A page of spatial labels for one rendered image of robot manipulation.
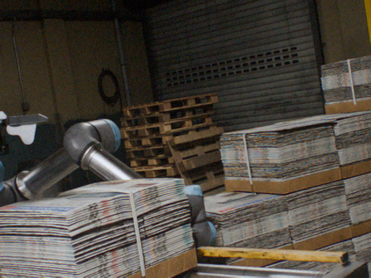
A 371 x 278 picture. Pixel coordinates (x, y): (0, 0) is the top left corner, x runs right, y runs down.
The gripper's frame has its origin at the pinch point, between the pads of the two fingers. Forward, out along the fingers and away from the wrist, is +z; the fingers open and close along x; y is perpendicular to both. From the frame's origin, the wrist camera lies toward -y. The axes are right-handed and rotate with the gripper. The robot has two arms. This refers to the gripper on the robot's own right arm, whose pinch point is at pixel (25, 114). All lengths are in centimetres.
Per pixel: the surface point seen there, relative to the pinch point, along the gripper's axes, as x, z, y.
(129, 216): -23.8, 6.2, 22.6
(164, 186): -35.6, 8.8, 16.8
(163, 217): -34.7, 8.2, 23.9
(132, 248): -25.1, 5.5, 29.8
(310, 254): -51, 38, 35
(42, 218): -8.3, -5.3, 21.0
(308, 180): -133, 10, 20
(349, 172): -151, 20, 18
